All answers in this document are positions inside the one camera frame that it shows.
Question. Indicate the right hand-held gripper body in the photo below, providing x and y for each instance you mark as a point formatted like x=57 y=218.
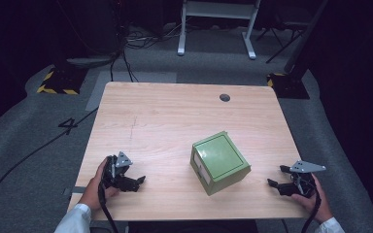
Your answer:
x=299 y=181

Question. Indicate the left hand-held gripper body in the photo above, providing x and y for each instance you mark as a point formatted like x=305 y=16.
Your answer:
x=119 y=173

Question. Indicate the person's right hand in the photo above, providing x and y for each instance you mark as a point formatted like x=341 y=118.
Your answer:
x=317 y=205

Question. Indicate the person's left hand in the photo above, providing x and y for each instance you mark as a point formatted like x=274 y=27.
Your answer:
x=94 y=191

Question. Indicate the grey tape strip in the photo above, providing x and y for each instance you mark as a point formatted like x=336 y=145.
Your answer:
x=76 y=190

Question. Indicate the green drawer box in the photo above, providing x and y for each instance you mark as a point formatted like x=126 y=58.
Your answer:
x=218 y=161

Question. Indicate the black base with yellow stripes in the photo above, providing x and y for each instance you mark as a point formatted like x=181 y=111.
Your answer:
x=289 y=85

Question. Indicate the black yellow striped floor base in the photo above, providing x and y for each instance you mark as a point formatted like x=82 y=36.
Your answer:
x=63 y=81

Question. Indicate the grey metal pole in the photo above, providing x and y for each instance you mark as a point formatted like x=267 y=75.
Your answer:
x=304 y=35

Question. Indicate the black folding stand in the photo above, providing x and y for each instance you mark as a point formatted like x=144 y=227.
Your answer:
x=281 y=32

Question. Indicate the white metal desk frame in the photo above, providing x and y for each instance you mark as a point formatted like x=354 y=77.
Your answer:
x=218 y=19

